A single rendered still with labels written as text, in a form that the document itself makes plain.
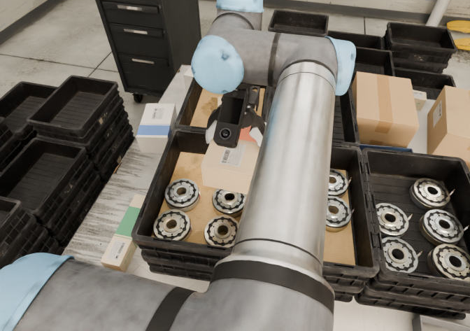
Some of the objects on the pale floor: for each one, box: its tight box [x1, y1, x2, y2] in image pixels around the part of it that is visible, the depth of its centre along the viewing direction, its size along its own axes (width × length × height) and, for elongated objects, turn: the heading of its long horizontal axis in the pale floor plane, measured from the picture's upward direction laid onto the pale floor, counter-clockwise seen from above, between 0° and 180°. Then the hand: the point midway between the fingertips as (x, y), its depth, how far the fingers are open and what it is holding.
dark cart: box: [91, 0, 201, 102], centre depth 236 cm, size 60×45×90 cm
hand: (236, 150), depth 74 cm, fingers closed on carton, 14 cm apart
